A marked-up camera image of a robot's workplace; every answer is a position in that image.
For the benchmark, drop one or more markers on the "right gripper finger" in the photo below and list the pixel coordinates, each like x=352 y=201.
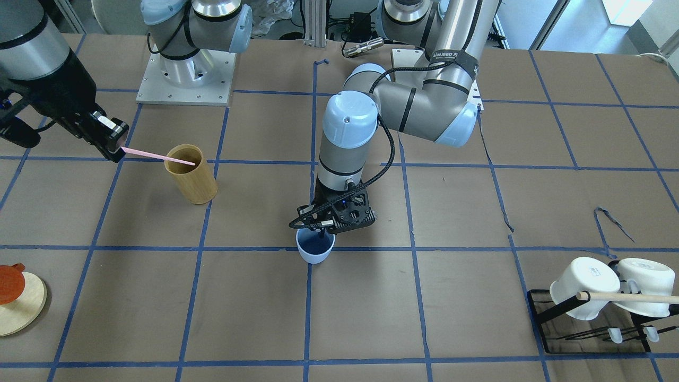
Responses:
x=108 y=135

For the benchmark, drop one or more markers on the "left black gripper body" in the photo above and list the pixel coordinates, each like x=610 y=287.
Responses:
x=320 y=202

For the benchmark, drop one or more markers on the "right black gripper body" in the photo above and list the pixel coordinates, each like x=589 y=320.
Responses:
x=59 y=96

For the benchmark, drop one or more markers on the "pink chopstick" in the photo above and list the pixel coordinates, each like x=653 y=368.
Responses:
x=150 y=155

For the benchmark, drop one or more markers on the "light blue plastic cup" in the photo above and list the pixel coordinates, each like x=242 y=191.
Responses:
x=314 y=246

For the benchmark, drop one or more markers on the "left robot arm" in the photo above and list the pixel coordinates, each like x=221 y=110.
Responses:
x=428 y=100

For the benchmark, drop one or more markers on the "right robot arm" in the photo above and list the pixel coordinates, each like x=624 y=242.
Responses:
x=39 y=68

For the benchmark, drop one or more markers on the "orange cup on stand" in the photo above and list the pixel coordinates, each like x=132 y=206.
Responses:
x=12 y=282

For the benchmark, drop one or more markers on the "bamboo cylinder holder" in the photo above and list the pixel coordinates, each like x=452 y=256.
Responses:
x=196 y=183

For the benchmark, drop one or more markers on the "white mug near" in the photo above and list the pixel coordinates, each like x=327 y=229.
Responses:
x=584 y=274

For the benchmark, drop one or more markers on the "white mug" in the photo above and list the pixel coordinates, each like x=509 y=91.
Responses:
x=649 y=278
x=584 y=274

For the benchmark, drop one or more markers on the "white mug far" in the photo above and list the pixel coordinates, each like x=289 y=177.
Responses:
x=649 y=278

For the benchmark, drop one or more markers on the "aluminium frame post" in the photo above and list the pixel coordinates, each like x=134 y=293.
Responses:
x=315 y=23

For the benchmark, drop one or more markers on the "black wire mug rack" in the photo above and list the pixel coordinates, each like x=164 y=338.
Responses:
x=590 y=322

